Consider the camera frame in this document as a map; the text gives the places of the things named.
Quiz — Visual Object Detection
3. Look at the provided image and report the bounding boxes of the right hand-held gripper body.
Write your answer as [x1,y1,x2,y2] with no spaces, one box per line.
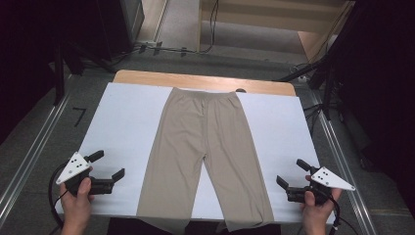
[286,166,356,206]

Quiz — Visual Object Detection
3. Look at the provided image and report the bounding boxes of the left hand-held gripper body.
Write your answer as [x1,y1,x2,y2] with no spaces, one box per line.
[56,152,115,196]

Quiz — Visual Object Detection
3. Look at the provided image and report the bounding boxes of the beige pants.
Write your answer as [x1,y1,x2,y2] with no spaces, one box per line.
[136,87,275,235]

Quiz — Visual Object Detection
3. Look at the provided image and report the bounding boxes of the person's right hand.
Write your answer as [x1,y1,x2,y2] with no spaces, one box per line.
[300,187,343,235]

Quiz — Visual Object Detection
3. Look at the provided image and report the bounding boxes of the person's left hand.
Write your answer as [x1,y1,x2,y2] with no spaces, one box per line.
[59,176,96,235]

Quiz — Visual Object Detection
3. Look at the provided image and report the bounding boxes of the white table mat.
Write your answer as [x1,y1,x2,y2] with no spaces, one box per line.
[53,81,337,225]

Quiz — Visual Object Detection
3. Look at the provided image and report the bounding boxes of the person's dark clothing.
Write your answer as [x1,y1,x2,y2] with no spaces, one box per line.
[107,216,282,235]

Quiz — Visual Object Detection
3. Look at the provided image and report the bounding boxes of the black metal stand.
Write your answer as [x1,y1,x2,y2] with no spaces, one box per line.
[277,48,347,121]
[53,41,115,106]

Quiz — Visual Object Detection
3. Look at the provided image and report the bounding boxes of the white power strip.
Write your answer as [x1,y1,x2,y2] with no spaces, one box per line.
[135,39,164,55]

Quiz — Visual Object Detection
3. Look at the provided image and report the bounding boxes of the dark cabinet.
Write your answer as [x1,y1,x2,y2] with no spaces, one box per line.
[94,0,146,62]

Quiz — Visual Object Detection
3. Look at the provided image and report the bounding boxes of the wooden shelf unit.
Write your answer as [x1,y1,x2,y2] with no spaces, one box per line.
[197,0,356,63]

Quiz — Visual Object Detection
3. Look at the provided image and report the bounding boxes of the metal floor rail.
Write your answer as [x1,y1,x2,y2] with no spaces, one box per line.
[0,92,71,227]
[312,91,380,235]

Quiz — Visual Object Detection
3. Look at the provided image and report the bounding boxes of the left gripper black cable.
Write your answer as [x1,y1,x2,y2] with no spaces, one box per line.
[47,162,71,230]

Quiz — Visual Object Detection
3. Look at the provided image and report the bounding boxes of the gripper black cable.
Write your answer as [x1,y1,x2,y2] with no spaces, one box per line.
[47,162,71,230]
[321,190,361,235]

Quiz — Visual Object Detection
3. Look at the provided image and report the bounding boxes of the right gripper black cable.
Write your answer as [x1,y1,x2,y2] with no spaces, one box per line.
[321,190,361,235]

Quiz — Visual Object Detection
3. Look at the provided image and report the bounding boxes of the black floor cables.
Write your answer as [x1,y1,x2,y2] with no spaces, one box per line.
[302,102,327,138]

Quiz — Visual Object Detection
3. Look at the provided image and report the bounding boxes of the black hanging cable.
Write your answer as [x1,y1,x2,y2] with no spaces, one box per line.
[199,0,220,55]

